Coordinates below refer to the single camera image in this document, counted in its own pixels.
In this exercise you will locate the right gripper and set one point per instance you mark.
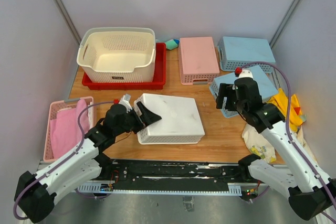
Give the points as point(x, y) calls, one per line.
point(225, 89)

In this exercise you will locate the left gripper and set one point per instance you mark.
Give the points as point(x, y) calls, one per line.
point(147, 117)

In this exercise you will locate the small cream basket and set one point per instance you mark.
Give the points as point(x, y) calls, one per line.
point(180, 121)

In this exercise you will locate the pink perforated basket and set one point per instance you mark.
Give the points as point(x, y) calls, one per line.
point(197, 60)

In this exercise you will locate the blue perforated basket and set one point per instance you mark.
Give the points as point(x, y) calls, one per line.
point(237, 51)
point(266, 87)

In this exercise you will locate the large cream basket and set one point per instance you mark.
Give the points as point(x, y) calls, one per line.
point(118, 54)

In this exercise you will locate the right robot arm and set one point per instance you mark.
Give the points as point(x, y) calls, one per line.
point(308, 189)

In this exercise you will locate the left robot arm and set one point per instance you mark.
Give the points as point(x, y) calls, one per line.
point(37, 194)

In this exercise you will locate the red tray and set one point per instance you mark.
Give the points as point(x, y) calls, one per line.
point(159, 78)

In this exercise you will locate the printed white yellow cloth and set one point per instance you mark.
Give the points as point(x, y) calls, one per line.
point(258, 145)

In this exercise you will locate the green blue soft toy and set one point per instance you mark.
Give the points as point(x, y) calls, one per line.
point(172, 44)

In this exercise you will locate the pink towel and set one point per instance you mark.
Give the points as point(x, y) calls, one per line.
point(64, 130)

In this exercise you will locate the pink basket with towels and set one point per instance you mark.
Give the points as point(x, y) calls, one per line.
point(86, 119)

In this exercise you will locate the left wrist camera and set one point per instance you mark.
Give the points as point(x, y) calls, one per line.
point(125, 101)

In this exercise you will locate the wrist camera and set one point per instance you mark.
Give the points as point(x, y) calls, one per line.
point(243, 73)
point(125, 101)

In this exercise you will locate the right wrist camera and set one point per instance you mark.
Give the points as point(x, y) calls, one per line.
point(243, 73)

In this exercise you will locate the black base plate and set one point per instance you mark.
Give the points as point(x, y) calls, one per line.
point(127, 169)

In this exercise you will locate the grey cable duct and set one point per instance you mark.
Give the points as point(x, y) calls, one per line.
point(158, 187)

